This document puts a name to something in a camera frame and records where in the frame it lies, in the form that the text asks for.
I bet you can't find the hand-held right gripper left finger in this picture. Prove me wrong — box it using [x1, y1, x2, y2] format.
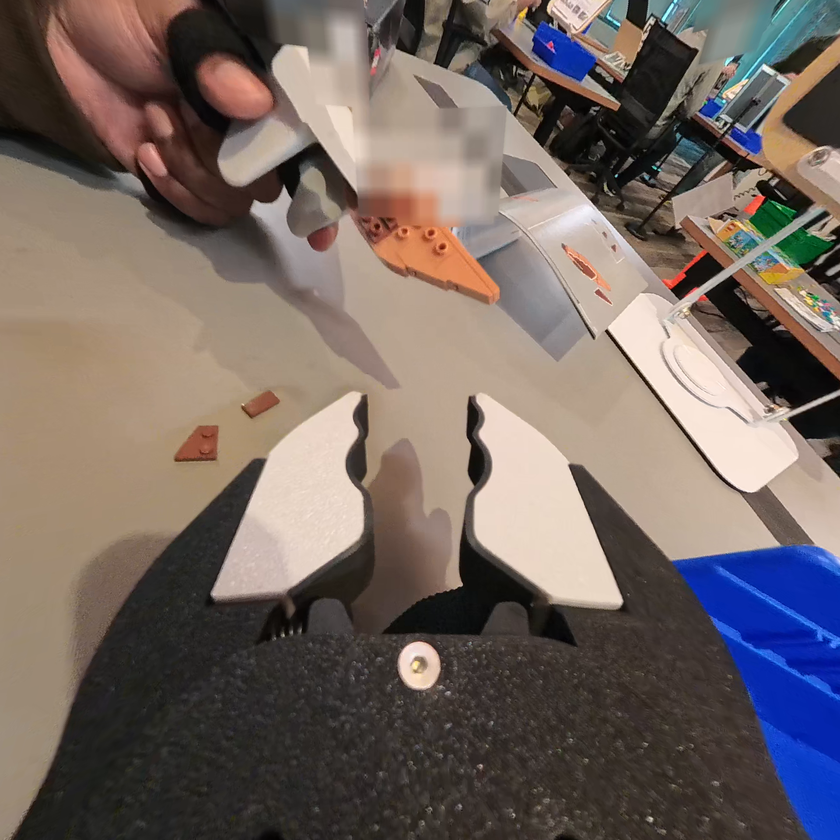
[210, 392, 376, 605]

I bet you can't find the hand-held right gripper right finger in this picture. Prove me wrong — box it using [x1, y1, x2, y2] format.
[458, 392, 624, 610]

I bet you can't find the small brown wedge plate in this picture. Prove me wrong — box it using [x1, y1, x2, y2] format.
[174, 425, 219, 462]

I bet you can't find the orange toy brick model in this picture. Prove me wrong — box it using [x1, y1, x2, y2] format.
[354, 213, 501, 307]

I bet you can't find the person's left forearm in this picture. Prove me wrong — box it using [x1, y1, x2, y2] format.
[0, 0, 126, 172]

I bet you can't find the light grey desk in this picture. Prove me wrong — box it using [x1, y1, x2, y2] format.
[0, 51, 828, 657]

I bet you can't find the silver-armed desk stand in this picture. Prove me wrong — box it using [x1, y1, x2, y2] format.
[659, 147, 840, 427]

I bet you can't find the person's left hand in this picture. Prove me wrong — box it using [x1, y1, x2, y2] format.
[46, 0, 342, 253]

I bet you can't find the grey instruction booklet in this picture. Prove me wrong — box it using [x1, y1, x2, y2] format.
[453, 193, 648, 362]

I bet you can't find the blue storage bin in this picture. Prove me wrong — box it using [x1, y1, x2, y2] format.
[672, 545, 840, 840]

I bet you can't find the small blue bin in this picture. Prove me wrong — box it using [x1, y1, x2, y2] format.
[532, 23, 598, 83]

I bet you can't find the wooden table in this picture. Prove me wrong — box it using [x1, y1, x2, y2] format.
[681, 215, 840, 382]
[492, 20, 621, 148]

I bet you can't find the colourful toy box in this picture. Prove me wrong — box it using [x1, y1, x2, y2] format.
[718, 220, 805, 284]

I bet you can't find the green bin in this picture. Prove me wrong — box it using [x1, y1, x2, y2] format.
[748, 199, 834, 263]

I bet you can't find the black office chair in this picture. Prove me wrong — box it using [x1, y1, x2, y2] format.
[577, 18, 700, 191]

